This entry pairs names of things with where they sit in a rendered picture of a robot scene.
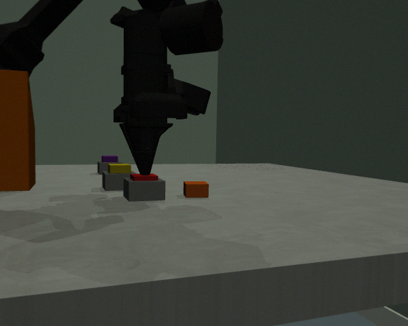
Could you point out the red button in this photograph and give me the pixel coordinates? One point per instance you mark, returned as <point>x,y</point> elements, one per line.
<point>144,188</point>

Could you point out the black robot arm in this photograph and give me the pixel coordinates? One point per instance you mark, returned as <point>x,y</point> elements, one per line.
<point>161,24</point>

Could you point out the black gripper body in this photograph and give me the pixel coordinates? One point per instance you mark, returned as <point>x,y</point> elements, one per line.
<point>145,98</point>

